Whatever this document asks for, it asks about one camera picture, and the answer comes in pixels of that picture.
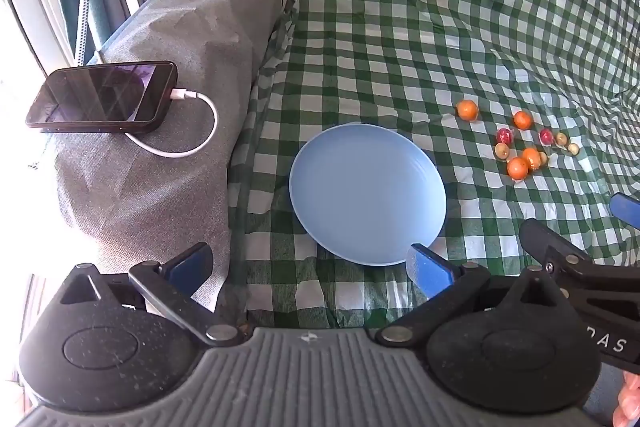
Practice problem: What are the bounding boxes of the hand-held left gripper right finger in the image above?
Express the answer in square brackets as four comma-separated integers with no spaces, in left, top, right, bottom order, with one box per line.
[375,243,571,349]

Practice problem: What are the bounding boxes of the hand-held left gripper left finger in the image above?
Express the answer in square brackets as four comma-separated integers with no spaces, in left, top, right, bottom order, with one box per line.
[60,242,243,349]

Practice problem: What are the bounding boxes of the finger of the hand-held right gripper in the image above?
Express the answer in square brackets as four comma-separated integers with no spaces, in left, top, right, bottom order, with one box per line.
[610,192,640,231]
[519,218,597,279]

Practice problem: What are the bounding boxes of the light blue plate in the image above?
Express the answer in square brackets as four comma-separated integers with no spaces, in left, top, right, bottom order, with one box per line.
[289,123,447,267]

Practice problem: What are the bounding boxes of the person's right hand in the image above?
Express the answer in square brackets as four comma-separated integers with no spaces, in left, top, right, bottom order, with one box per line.
[612,372,640,427]

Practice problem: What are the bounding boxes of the black smartphone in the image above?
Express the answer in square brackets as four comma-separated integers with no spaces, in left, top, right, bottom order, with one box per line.
[25,61,179,135]

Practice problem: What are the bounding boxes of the grey covered box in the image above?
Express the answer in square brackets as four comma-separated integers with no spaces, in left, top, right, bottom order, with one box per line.
[50,0,292,310]

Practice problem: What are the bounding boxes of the green white checked cloth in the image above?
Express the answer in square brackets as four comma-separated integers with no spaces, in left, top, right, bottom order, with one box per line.
[215,0,640,333]

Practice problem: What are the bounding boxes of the white charging cable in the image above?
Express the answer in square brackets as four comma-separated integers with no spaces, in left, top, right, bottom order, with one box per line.
[125,88,220,158]

